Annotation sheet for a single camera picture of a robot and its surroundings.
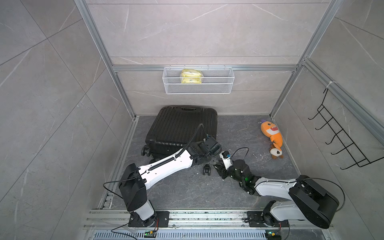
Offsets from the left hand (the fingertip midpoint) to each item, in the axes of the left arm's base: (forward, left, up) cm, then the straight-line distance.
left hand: (214, 155), depth 78 cm
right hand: (+1, -3, -10) cm, 10 cm away
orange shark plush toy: (+23, -43, -10) cm, 50 cm away
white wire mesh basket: (+51, -5, +13) cm, 53 cm away
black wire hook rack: (+1, -57, +16) cm, 59 cm away
